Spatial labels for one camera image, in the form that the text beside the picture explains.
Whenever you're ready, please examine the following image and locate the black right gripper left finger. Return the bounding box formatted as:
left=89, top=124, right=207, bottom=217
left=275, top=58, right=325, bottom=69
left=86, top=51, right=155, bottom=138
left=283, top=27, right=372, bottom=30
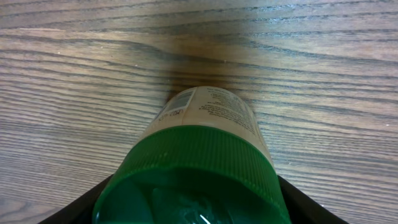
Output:
left=39, top=175, right=112, bottom=224

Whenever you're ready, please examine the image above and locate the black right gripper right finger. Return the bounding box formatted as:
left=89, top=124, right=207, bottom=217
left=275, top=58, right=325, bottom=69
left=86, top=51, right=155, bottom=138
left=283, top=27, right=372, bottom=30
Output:
left=278, top=176, right=348, bottom=224

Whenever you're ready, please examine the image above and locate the green lid jar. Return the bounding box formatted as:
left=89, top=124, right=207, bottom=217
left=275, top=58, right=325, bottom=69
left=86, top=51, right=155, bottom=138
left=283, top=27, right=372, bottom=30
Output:
left=92, top=86, right=290, bottom=223

